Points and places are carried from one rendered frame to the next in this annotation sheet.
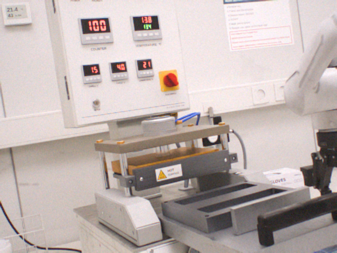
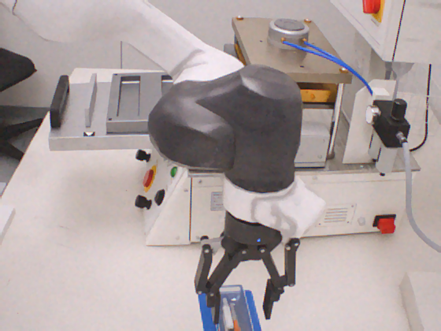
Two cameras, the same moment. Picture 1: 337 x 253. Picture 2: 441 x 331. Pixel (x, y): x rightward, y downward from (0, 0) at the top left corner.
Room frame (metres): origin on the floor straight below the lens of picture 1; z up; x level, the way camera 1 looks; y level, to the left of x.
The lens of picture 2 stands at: (1.17, -0.94, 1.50)
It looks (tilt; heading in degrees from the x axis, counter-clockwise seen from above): 35 degrees down; 107
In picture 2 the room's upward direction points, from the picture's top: 4 degrees clockwise
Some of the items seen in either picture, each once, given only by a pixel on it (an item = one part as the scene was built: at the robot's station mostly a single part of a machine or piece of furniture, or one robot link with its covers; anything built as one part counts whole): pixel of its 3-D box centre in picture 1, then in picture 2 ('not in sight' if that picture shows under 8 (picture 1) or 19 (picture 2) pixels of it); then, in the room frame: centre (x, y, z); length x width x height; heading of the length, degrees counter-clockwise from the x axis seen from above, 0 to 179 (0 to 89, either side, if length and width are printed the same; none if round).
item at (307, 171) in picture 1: (315, 174); not in sight; (1.60, -0.52, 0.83); 0.09 x 0.06 x 0.07; 99
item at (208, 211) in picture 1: (229, 203); (150, 99); (0.76, -0.09, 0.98); 0.20 x 0.17 x 0.03; 116
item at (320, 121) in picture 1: (329, 118); (275, 197); (1.08, -0.41, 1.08); 0.13 x 0.12 x 0.05; 117
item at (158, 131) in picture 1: (163, 142); (304, 58); (1.03, 0.02, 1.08); 0.31 x 0.24 x 0.13; 116
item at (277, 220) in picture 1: (303, 216); (60, 99); (0.60, -0.17, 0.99); 0.15 x 0.02 x 0.04; 116
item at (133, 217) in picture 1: (124, 213); not in sight; (0.87, 0.12, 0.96); 0.25 x 0.05 x 0.07; 26
